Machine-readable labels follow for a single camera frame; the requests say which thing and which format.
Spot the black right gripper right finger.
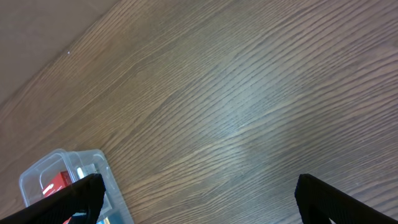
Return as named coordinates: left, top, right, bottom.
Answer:
left=295, top=174, right=397, bottom=224

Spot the clear plastic container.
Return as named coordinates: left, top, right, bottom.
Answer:
left=19, top=149, right=134, bottom=224

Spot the red white medicine box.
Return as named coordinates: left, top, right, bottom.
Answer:
left=42, top=171, right=73, bottom=197

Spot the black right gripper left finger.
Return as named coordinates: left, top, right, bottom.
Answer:
left=1, top=174, right=106, bottom=224

